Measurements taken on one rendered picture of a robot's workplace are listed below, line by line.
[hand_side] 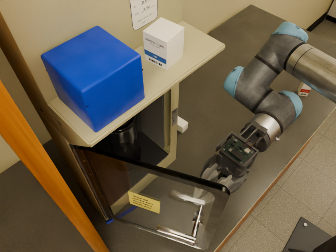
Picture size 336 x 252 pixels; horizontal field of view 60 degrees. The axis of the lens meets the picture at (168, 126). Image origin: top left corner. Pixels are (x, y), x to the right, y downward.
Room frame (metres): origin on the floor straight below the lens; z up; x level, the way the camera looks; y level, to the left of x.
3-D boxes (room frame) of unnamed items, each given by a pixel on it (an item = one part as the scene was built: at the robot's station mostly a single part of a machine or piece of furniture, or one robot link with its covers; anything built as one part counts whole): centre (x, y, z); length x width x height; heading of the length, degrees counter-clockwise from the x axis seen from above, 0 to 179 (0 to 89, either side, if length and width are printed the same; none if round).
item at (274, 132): (0.40, -0.22, 1.30); 0.08 x 0.05 x 0.08; 45
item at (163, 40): (0.42, 0.01, 1.54); 0.05 x 0.05 x 0.06; 53
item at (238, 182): (0.28, -0.14, 1.28); 0.09 x 0.05 x 0.02; 135
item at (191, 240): (0.21, -0.03, 1.20); 0.10 x 0.05 x 0.03; 72
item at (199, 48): (0.38, 0.04, 1.46); 0.32 x 0.11 x 0.10; 135
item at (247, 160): (0.34, -0.16, 1.31); 0.12 x 0.08 x 0.09; 135
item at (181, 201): (0.26, 0.03, 1.19); 0.30 x 0.01 x 0.40; 72
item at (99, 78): (0.32, 0.11, 1.56); 0.10 x 0.10 x 0.09; 45
